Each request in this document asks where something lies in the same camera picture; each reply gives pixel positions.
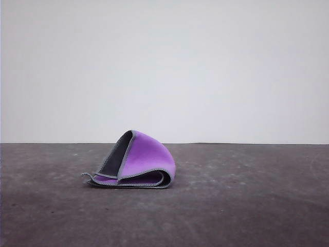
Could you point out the grey table cloth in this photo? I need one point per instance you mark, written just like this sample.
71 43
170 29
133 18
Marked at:
164 216

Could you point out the purple towel with grey hem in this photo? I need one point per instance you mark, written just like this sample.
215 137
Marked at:
146 162

